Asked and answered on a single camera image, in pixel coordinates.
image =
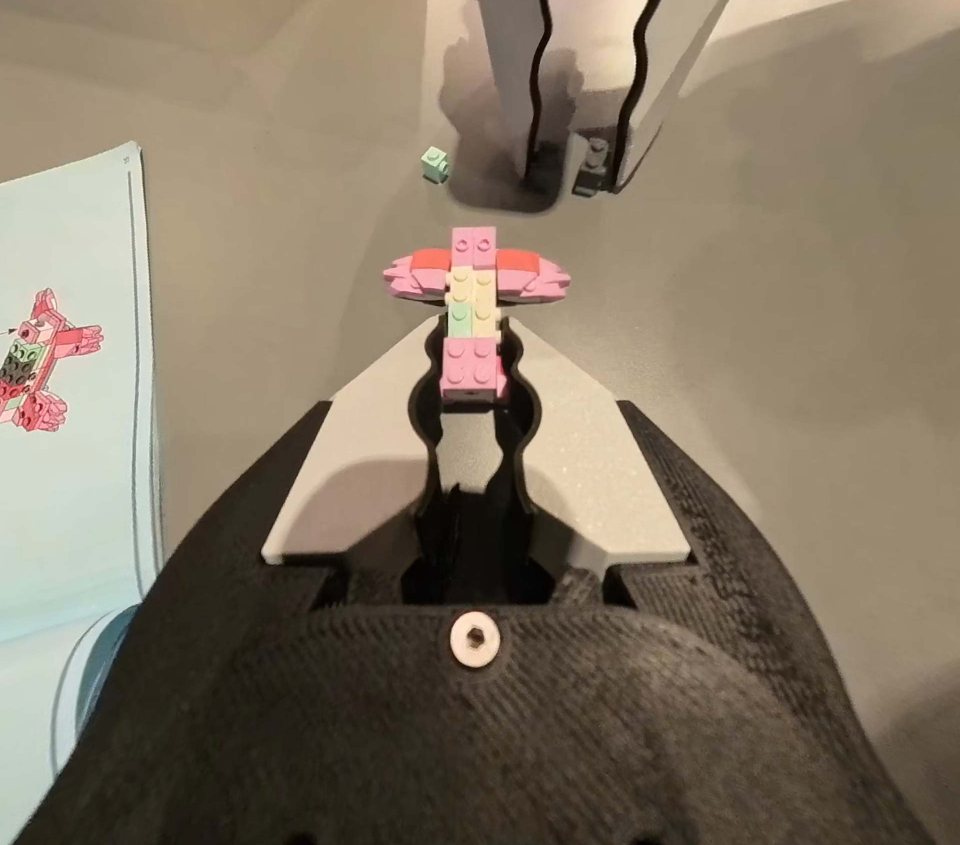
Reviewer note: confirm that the pink toy brick model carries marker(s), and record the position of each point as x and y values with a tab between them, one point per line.
472	365

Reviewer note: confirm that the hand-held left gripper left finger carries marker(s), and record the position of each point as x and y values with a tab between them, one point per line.
345	485

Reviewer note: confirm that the small mint green toy brick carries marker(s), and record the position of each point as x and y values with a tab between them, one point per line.
433	166

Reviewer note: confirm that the dark grey toy brick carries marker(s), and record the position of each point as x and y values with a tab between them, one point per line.
592	170

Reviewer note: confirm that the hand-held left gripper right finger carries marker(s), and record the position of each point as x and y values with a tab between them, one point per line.
607	485

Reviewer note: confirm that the open light blue instruction booklet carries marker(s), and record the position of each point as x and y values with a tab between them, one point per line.
75	485

